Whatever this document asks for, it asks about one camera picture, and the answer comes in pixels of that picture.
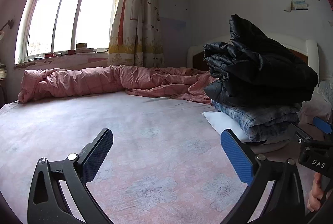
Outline black quilted down jacket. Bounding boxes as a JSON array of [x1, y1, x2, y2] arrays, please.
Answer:
[[204, 14, 318, 109]]

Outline right hand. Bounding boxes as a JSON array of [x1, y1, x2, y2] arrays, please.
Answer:
[[307, 173, 324, 212]]

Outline white pillow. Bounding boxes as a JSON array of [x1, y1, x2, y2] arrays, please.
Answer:
[[298, 80, 332, 125]]

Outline blue plaid folded garment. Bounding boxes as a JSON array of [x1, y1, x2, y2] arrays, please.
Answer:
[[212, 101, 301, 142]]

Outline wooden carved headboard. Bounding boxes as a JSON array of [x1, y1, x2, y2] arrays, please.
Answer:
[[187, 32, 319, 76]]

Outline white folded garment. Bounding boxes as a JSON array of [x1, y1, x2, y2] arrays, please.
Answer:
[[202, 111, 250, 143]]

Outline bed with pink sheet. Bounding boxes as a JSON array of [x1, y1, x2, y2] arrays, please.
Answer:
[[0, 90, 321, 224]]

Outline pink quilt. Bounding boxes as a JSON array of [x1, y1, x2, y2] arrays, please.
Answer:
[[18, 65, 215, 104]]

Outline books on window sill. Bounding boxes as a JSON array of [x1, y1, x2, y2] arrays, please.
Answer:
[[67, 43, 94, 55]]

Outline tree pattern curtain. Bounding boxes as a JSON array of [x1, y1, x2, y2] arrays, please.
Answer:
[[108, 0, 164, 68]]

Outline window with white frame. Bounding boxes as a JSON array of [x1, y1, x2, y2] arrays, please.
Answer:
[[15, 0, 115, 63]]

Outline pink wall lamp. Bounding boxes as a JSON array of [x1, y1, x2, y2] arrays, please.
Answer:
[[0, 19, 14, 40]]

